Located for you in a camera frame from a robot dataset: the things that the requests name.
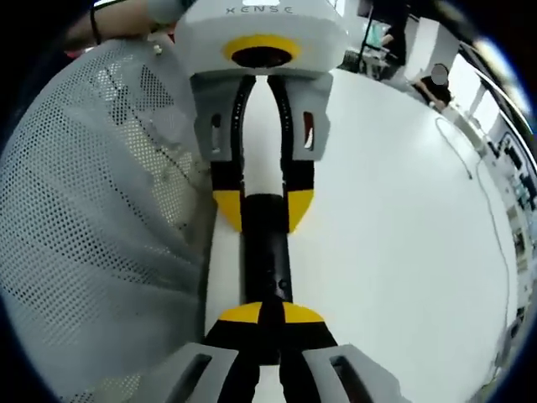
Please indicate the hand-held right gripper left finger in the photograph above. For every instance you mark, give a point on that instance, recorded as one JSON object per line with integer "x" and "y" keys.
{"x": 210, "y": 369}

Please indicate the grey perforated mesh bag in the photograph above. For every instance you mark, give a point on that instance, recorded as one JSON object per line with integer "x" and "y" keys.
{"x": 84, "y": 210}

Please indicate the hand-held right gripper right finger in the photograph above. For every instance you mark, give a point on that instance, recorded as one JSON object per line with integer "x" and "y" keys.
{"x": 335, "y": 373}

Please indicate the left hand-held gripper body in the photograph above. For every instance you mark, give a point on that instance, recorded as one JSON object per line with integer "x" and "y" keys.
{"x": 260, "y": 29}

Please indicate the black wristband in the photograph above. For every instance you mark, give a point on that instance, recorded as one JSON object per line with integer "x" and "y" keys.
{"x": 95, "y": 25}

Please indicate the black remote control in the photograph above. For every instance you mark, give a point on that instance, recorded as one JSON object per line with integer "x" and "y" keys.
{"x": 266, "y": 252}

